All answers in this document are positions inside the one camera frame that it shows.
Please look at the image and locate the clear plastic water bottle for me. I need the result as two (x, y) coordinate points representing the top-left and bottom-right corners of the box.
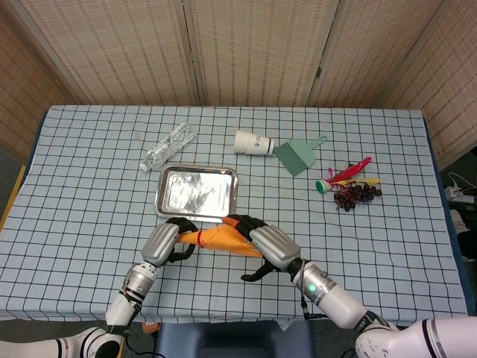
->
(139, 122), (198, 172)

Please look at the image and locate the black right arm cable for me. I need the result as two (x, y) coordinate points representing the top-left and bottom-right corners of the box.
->
(299, 259), (329, 321)

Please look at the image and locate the feather shuttlecock with green base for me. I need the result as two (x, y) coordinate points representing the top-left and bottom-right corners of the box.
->
(315, 156), (382, 195)

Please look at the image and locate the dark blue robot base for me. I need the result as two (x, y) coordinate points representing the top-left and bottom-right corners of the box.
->
(155, 319), (315, 358)

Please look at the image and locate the white power strip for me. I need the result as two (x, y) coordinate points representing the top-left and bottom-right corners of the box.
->
(448, 185), (477, 204)

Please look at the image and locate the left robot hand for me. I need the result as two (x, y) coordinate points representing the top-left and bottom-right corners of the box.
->
(141, 217), (200, 268)

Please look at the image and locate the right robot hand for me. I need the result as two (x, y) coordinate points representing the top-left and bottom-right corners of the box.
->
(222, 214), (302, 283)

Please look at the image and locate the woven folding screen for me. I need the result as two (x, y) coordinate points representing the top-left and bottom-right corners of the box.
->
(0, 0), (477, 169)

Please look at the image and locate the stack of white paper cups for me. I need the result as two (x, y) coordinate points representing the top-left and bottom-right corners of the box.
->
(234, 129), (276, 156)

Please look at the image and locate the stainless steel tray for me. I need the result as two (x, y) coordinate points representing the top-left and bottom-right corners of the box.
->
(154, 165), (239, 224)

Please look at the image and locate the yellow rubber chicken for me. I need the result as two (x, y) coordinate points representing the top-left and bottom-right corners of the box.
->
(177, 225), (264, 259)

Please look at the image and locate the bunch of dark grapes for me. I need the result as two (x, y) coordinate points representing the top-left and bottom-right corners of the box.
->
(333, 183), (383, 213)

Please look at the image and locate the blue checked tablecloth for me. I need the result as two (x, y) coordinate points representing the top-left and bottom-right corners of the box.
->
(0, 104), (470, 324)

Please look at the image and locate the small green hand brush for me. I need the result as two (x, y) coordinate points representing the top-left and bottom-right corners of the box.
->
(274, 135), (329, 178)

